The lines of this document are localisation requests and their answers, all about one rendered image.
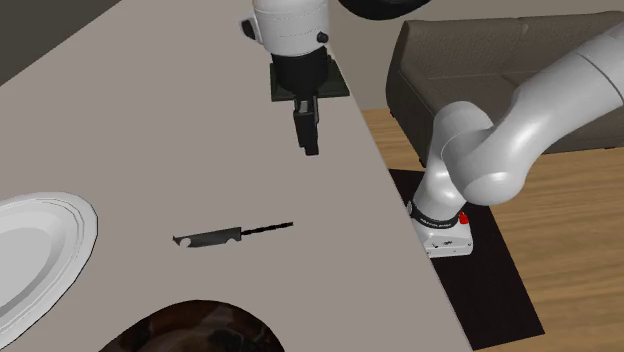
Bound dark flat square thing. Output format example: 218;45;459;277
269;54;352;104

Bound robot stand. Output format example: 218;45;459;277
388;167;546;352

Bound black knife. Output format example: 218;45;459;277
172;221;295;249

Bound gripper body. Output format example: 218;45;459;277
270;45;333;102

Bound dark brown bowl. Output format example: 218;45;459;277
98;299;287;352

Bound white plate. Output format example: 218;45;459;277
0;190;99;350

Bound brown grey sofa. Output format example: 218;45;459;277
385;10;624;168

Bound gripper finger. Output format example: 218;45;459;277
292;99;308;148
302;96;321;158

